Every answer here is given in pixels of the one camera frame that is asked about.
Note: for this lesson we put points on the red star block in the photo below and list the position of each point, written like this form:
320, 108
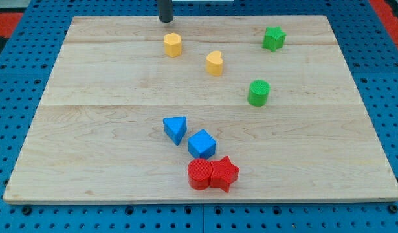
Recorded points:
224, 173

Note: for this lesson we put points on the blue cube block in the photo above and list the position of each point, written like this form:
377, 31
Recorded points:
201, 145

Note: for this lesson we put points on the red cylinder block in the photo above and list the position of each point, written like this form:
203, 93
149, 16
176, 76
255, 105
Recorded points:
199, 173

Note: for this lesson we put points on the green star block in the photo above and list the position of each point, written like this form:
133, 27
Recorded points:
274, 38

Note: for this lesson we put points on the blue triangle block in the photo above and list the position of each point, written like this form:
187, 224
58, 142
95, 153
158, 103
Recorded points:
175, 128

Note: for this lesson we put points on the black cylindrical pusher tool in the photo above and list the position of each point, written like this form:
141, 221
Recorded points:
165, 10

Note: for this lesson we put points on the yellow heart block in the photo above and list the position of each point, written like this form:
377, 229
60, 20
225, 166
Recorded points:
214, 63

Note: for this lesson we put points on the green cylinder block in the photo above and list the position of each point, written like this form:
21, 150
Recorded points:
258, 93

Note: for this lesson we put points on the light wooden board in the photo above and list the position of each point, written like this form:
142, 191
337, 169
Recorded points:
98, 138

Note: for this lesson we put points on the yellow hexagon block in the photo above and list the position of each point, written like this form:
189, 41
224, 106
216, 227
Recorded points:
172, 45

